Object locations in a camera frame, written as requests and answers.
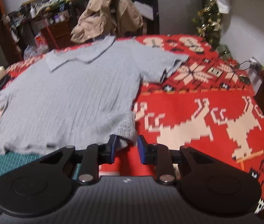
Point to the grey knit shirt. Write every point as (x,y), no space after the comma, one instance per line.
(80,97)

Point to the green cutting mat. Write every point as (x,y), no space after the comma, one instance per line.
(11,161)

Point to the grey refrigerator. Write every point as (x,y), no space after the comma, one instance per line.
(175,16)

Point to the white charger with cable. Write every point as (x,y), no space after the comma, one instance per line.
(254,66)

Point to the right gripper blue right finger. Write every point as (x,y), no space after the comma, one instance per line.
(143,150)

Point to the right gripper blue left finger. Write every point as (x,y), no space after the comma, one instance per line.
(110,149)

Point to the red christmas pattern blanket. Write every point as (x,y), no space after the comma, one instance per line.
(205,105)

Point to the small decorated christmas tree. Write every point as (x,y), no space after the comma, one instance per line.
(208,24)

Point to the white plastic bag on floor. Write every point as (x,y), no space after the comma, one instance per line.
(32,51)

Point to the brown wooden drawer cabinet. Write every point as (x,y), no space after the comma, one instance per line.
(58,35)

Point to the beige jacket on chair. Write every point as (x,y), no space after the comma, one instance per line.
(108,11)

